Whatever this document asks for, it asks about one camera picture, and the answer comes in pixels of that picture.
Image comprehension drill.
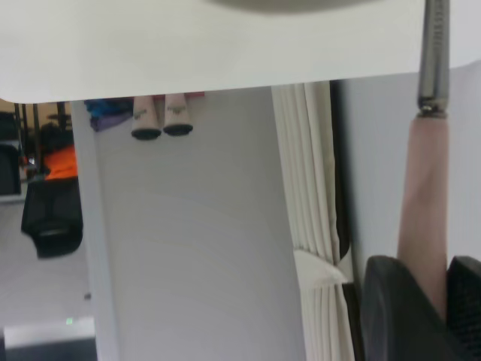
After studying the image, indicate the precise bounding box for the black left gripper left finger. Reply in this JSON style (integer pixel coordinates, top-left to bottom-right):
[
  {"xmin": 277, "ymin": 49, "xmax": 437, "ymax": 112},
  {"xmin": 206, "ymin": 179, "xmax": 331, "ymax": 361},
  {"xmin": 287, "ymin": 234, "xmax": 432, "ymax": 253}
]
[{"xmin": 359, "ymin": 254, "xmax": 465, "ymax": 361}]

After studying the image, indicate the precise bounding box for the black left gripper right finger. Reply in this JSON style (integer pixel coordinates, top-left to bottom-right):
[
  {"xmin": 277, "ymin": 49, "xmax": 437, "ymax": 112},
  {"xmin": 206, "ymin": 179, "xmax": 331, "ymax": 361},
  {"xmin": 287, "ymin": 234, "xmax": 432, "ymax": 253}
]
[{"xmin": 446, "ymin": 255, "xmax": 481, "ymax": 361}]

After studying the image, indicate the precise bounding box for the pink handled metal spoon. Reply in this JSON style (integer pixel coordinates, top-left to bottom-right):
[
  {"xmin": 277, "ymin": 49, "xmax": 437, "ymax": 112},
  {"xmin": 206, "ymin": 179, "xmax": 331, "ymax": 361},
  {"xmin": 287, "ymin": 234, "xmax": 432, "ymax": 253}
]
[{"xmin": 397, "ymin": 0, "xmax": 452, "ymax": 320}]

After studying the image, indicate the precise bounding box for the white pleated curtain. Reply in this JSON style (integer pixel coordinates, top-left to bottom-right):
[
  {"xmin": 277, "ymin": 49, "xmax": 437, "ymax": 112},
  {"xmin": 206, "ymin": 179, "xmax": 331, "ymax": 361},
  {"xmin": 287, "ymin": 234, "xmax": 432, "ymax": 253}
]
[{"xmin": 271, "ymin": 80, "xmax": 356, "ymax": 361}]

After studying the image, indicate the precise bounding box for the pink bottle with black cap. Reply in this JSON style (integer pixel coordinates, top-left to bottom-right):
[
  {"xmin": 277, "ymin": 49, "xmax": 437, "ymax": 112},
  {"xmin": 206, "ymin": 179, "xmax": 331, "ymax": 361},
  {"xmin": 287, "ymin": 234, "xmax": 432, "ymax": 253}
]
[
  {"xmin": 162, "ymin": 93, "xmax": 195, "ymax": 137},
  {"xmin": 130, "ymin": 94, "xmax": 162, "ymax": 142}
]

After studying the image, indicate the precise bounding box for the purple blue cloth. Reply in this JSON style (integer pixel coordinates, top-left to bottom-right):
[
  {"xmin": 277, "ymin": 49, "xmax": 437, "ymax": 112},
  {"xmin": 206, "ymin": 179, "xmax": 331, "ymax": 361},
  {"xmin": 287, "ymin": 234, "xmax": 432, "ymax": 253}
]
[{"xmin": 84, "ymin": 98, "xmax": 133, "ymax": 133}]

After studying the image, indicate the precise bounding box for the grey box with green light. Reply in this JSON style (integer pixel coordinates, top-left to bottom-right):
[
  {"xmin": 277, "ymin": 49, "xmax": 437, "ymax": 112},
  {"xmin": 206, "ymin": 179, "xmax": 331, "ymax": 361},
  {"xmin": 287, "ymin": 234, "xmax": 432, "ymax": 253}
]
[{"xmin": 2, "ymin": 317, "xmax": 97, "ymax": 361}]

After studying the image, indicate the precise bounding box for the orange bag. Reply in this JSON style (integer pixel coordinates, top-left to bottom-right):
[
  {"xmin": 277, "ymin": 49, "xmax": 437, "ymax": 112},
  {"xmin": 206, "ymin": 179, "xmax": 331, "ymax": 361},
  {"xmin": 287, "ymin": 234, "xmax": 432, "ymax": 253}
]
[{"xmin": 43, "ymin": 145, "xmax": 79, "ymax": 182}]

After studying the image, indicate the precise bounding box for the black shelf rack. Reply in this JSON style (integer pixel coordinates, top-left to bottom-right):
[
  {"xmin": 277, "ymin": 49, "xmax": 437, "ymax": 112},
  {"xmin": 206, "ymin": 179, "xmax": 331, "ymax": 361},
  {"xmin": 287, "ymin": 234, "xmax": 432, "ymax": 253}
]
[{"xmin": 13, "ymin": 101, "xmax": 73, "ymax": 132}]

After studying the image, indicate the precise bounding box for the black vertical post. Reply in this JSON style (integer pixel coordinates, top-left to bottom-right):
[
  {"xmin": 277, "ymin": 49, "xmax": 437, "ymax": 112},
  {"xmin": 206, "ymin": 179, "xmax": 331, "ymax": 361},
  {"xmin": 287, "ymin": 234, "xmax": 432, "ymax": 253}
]
[{"xmin": 329, "ymin": 79, "xmax": 365, "ymax": 361}]

